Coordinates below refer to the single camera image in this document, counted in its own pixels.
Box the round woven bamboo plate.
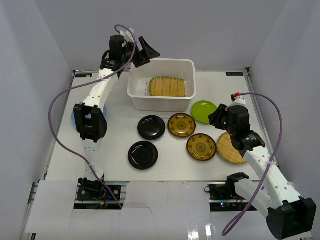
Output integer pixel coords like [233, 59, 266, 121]
[216, 132, 247, 165]

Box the rectangular woven bamboo plate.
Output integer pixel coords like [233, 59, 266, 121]
[148, 76, 187, 97]

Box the light blue plate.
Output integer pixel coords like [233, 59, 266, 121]
[71, 105, 108, 127]

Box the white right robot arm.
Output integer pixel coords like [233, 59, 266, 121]
[127, 59, 316, 240]

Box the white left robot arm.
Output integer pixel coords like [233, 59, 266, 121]
[73, 35, 161, 181]

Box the white plastic bin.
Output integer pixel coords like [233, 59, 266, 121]
[127, 58, 196, 112]

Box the green plate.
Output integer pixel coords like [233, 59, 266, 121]
[191, 100, 218, 124]

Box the yellow patterned plate lower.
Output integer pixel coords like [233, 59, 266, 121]
[186, 133, 218, 162]

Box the yellow patterned plate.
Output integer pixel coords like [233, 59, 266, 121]
[167, 113, 196, 138]
[186, 133, 218, 162]

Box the yellow patterned plate upper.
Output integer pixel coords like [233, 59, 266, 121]
[167, 113, 196, 138]

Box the black plate upper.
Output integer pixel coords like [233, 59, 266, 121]
[137, 115, 166, 141]

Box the black plate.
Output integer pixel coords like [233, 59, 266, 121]
[127, 141, 159, 171]
[137, 115, 166, 141]

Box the black plate lower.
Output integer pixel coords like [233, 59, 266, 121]
[127, 141, 159, 171]

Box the white paper sheet front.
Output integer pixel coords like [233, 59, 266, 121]
[24, 180, 313, 240]

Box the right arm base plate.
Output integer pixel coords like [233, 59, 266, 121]
[204, 183, 248, 212]

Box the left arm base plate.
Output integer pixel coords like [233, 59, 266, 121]
[75, 178, 122, 207]

